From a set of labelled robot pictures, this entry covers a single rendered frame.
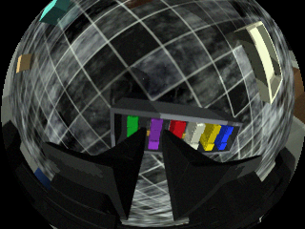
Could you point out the teal block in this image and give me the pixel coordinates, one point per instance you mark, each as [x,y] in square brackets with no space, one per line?
[55,9]

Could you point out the tan block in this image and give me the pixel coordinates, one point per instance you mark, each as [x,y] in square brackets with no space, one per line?
[23,63]

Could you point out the cream square tray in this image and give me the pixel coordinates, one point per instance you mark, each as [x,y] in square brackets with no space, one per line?
[260,50]

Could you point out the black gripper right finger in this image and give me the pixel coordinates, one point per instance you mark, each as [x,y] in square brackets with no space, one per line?
[193,178]

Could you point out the red fuse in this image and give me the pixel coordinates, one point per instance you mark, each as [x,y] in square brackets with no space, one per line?
[178,127]

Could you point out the green fuse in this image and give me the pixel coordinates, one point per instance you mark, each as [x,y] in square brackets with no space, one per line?
[132,123]

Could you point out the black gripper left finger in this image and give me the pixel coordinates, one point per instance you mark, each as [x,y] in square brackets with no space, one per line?
[114,172]

